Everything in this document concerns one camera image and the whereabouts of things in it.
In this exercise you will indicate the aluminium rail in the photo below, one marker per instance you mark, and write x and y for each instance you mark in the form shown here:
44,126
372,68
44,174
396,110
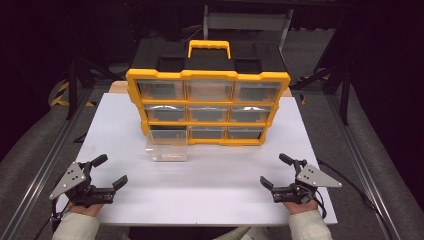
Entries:
43,170
363,166

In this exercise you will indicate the clear plastic drawer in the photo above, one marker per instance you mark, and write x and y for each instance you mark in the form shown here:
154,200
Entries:
166,147

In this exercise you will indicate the person's left hand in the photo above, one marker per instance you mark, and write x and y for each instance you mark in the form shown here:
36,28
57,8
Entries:
85,210

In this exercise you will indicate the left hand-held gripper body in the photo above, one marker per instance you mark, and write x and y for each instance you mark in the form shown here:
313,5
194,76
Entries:
75,178

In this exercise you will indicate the set of clear organizer drawers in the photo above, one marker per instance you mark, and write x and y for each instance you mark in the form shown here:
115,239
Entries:
208,90

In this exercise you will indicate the yellow black storage organizer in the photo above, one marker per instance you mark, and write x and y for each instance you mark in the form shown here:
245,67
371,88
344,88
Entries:
206,74

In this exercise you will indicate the black tripod stand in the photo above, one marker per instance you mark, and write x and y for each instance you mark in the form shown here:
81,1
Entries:
345,96
72,86

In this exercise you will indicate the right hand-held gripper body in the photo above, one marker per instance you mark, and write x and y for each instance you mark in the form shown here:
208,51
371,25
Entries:
313,177

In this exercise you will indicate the person's right hand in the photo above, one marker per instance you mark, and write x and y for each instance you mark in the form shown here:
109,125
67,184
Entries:
300,208

